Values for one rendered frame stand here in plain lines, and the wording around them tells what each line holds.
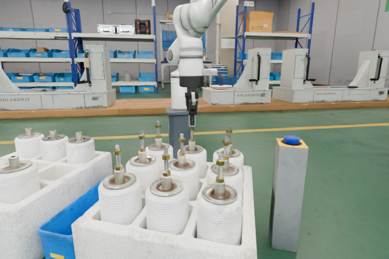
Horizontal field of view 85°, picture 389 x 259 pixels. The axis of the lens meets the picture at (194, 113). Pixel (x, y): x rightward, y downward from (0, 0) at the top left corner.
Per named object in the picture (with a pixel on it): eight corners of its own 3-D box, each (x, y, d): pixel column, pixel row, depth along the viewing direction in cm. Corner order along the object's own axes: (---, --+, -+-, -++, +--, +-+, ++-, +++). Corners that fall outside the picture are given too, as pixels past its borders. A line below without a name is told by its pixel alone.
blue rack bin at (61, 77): (64, 81, 524) (63, 72, 520) (80, 81, 530) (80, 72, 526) (54, 82, 476) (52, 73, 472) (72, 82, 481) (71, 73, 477)
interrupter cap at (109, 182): (140, 185, 49) (140, 182, 49) (105, 194, 45) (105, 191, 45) (131, 171, 55) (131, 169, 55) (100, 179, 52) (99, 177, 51)
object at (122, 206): (149, 251, 52) (146, 184, 49) (107, 270, 47) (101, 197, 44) (138, 227, 60) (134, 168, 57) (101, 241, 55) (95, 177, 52)
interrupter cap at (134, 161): (142, 155, 67) (142, 152, 66) (161, 159, 63) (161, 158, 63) (123, 163, 60) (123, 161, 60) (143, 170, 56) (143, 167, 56)
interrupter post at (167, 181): (165, 192, 46) (165, 178, 45) (159, 188, 48) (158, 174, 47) (174, 188, 48) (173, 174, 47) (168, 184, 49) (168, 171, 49)
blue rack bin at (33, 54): (40, 58, 503) (39, 49, 498) (58, 59, 509) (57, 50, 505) (28, 57, 454) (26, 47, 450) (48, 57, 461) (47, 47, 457)
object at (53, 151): (59, 173, 92) (54, 133, 88) (78, 176, 90) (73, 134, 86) (39, 185, 83) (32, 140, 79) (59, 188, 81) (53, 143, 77)
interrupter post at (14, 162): (16, 165, 59) (14, 154, 58) (23, 166, 58) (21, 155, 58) (7, 169, 57) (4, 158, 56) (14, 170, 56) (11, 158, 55)
